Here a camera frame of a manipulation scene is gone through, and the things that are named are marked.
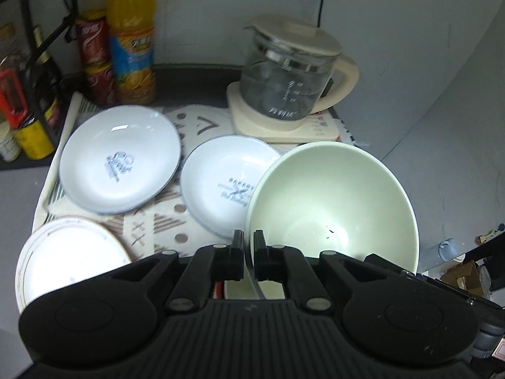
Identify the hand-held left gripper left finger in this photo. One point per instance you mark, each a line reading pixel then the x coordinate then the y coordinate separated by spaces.
pixel 238 253

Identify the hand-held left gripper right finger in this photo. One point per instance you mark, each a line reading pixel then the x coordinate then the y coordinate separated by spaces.
pixel 260 257

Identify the small white printed plate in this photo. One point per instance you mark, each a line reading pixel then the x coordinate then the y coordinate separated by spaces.
pixel 221 181

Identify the pale green bowl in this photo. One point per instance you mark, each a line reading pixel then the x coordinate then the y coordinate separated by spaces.
pixel 335 197

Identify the large white printed plate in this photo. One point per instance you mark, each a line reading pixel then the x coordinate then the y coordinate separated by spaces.
pixel 118 158

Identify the cream plate brown rim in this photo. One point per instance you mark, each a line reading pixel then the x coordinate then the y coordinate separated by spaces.
pixel 67 256

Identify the cardboard box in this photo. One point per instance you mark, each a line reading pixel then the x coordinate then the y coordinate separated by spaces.
pixel 467 278

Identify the pale blue tube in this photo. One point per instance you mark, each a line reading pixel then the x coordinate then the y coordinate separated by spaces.
pixel 442 250

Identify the patterned table mat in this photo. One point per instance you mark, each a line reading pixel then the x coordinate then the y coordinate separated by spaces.
pixel 158 225

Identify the cream kettle base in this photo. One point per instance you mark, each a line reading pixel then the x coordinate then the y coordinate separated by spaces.
pixel 276 131

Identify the red drink can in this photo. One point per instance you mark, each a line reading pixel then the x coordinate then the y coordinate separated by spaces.
pixel 100 85
pixel 92 39

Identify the orange juice bottle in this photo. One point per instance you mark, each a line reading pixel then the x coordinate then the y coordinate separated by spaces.
pixel 132 47

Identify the small white bottle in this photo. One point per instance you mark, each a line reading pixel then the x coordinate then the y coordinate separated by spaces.
pixel 8 144

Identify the dark sauce bottle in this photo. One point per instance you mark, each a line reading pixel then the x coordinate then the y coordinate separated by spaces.
pixel 47 75

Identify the black metal rack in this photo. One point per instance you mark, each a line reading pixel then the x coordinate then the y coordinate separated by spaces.
pixel 27 8

